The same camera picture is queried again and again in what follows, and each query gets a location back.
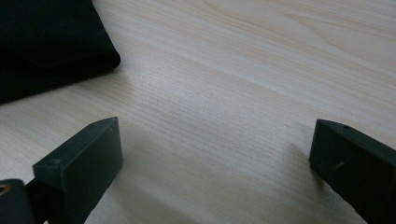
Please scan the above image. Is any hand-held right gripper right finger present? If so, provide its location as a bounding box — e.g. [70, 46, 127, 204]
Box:
[308, 119, 396, 224]

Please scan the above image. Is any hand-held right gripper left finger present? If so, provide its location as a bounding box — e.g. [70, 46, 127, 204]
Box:
[32, 117, 124, 224]

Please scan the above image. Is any black t-shirt with print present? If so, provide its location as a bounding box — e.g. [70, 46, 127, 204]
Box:
[0, 0, 121, 105]

